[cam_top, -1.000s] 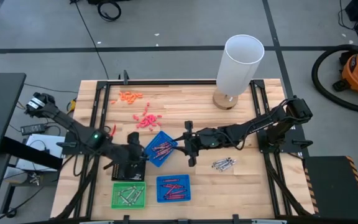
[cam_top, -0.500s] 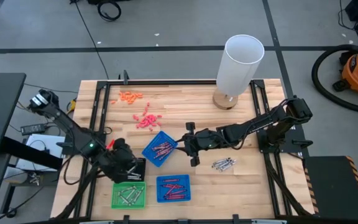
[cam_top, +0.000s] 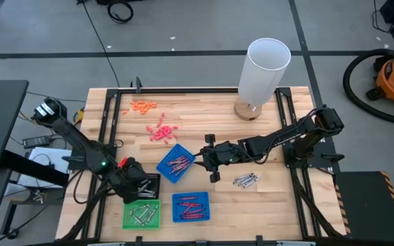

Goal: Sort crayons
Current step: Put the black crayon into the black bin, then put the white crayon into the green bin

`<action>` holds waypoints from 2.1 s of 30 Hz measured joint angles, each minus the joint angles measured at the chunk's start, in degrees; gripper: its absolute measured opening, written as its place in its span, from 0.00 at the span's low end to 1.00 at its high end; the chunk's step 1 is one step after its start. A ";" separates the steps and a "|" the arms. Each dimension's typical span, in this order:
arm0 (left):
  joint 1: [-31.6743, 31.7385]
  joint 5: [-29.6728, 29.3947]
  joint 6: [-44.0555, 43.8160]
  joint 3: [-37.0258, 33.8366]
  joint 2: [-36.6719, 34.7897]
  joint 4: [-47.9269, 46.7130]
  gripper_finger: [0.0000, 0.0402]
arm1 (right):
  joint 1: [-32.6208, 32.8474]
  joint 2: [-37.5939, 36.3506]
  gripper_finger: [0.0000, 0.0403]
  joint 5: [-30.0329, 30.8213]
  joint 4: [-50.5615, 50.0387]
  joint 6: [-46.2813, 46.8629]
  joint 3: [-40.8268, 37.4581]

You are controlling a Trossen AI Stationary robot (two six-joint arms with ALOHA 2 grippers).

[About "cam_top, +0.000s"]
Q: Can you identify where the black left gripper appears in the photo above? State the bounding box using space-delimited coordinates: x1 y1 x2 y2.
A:
109 156 157 205

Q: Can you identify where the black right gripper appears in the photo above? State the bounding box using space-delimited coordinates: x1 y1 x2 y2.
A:
192 133 244 184

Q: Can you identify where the blue plastic slotted basket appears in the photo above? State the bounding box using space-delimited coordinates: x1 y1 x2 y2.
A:
155 143 196 185
171 191 211 223

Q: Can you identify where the black plastic slotted basket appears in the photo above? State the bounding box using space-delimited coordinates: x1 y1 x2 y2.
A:
137 172 161 200

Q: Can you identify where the green plastic slotted basket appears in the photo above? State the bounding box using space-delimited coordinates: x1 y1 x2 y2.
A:
122 200 162 230

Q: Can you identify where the round wooden lamp base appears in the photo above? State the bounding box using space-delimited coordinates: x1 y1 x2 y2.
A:
233 96 263 122

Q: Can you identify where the yellow clamp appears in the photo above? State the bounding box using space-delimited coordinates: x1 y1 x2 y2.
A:
73 107 86 126

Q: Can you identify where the white box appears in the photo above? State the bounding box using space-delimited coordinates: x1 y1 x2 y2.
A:
16 146 72 189

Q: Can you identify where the bunch of keys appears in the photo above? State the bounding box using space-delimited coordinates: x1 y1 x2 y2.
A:
31 189 47 205

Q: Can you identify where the white cylindrical lamp shade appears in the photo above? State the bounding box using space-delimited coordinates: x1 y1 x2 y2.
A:
237 38 292 106

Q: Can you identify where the black desk leg beam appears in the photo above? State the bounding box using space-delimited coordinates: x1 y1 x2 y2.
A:
0 149 70 188

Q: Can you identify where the black power adapter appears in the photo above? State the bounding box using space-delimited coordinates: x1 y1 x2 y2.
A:
22 135 51 150

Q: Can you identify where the black desk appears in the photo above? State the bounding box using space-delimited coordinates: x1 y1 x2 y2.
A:
0 79 30 173

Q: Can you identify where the black hazard-striped platform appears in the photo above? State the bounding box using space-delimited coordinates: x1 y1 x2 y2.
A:
333 170 394 244

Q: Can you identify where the black aluminium table frame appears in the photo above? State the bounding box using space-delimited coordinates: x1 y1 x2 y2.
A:
62 87 347 246

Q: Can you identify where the black clamp bracket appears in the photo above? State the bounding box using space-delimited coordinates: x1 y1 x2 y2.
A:
131 76 144 94

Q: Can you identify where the thin grey cable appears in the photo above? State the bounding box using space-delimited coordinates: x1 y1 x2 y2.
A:
25 90 88 103

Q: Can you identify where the black floor cable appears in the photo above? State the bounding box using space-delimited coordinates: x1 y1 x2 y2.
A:
77 0 121 88

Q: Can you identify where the coiled black cable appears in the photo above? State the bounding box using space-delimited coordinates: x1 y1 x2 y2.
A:
106 0 135 25

